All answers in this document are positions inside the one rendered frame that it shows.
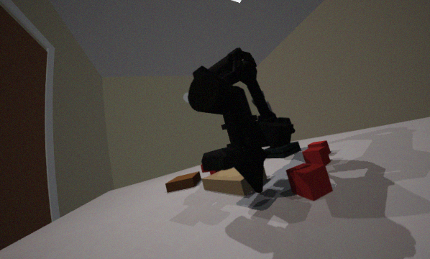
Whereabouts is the brown square block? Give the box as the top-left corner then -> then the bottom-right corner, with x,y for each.
165,171 -> 201,193

